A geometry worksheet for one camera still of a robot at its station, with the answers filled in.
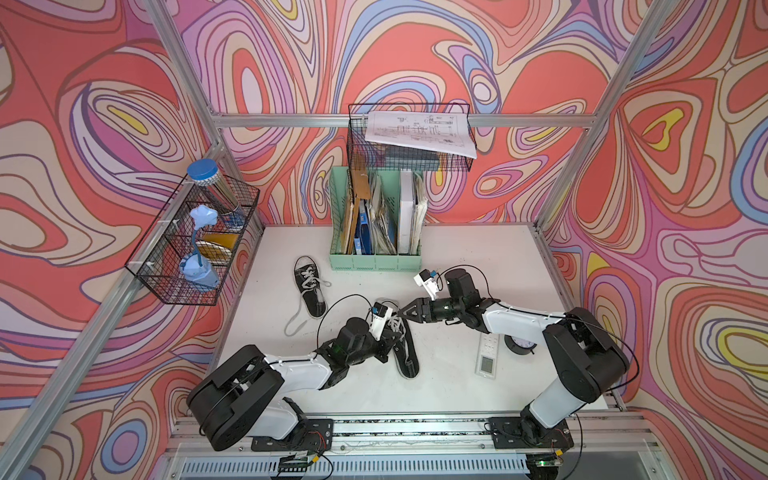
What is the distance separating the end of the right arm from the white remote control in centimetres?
19

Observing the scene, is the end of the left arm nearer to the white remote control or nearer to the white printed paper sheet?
the white remote control

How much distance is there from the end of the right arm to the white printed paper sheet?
334 mm

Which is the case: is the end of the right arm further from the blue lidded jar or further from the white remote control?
the blue lidded jar

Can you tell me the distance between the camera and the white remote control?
2.75 ft

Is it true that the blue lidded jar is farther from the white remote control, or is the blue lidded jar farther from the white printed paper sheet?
the white remote control

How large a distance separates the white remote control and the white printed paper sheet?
55 cm

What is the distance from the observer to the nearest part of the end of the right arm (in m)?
0.69

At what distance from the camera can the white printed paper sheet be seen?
0.77 meters
